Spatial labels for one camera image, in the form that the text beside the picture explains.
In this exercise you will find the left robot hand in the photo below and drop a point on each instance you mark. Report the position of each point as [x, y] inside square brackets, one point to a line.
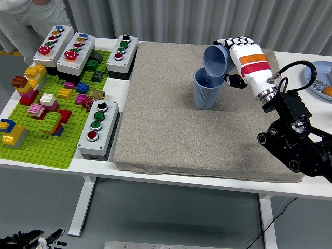
[26, 240]

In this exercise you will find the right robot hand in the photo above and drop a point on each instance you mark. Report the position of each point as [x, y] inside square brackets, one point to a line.
[251, 67]

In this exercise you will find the blue ribbed plastic cup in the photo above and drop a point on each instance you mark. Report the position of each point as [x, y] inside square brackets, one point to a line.
[216, 61]
[206, 97]

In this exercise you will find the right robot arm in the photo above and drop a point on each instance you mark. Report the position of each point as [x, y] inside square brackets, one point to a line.
[293, 140]

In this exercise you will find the white table leg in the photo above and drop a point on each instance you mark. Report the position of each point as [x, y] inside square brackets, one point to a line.
[268, 223]
[83, 205]

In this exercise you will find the light blue plate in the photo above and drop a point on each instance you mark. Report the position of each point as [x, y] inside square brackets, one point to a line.
[323, 70]

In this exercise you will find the grey pleated curtain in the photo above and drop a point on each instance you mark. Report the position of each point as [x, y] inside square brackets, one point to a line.
[181, 20]

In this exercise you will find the green studded baseplate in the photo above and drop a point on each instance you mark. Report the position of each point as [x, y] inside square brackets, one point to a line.
[46, 151]

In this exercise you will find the grey-brown fabric mat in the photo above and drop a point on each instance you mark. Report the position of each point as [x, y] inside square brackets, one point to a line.
[168, 124]

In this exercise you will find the yellow and grey brick stack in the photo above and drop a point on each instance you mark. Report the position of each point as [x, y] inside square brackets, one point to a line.
[14, 137]

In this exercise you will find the blue and yellow brick stack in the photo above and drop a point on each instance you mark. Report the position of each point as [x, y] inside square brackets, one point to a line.
[6, 125]

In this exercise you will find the green orange blue brick stack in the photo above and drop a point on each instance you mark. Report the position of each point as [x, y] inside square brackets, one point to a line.
[52, 123]

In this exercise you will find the grey four-button control box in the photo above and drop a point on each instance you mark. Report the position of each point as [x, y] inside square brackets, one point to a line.
[107, 124]
[128, 55]

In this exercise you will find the red toy brick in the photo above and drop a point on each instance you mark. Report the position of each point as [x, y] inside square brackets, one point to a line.
[65, 116]

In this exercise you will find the pink and red brick stack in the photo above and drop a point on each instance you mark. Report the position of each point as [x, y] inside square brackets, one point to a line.
[36, 110]

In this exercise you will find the white and pink brick stack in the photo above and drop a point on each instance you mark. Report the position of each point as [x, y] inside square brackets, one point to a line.
[49, 102]

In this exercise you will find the yellow toy brick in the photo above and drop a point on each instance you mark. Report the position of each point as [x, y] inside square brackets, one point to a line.
[64, 93]

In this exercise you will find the multicolour brick tower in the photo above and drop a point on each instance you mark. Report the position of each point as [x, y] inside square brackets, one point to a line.
[29, 88]

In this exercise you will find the grey sloped toy brick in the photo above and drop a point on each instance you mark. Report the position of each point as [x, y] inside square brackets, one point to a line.
[97, 77]
[97, 57]

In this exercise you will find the brass valve fitting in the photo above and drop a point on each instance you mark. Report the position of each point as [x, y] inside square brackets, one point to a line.
[97, 94]

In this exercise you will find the dark green toy brick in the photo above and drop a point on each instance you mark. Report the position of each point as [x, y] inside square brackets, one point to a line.
[92, 64]

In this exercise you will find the small magenta toy brick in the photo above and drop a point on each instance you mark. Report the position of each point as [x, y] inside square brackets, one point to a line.
[69, 84]

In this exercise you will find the blue toy brick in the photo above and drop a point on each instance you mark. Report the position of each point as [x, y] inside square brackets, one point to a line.
[82, 87]

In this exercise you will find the grey five-button control box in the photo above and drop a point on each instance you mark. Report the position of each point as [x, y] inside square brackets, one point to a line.
[81, 58]
[55, 49]

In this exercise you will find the person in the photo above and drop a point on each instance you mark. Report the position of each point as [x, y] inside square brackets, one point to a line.
[23, 20]

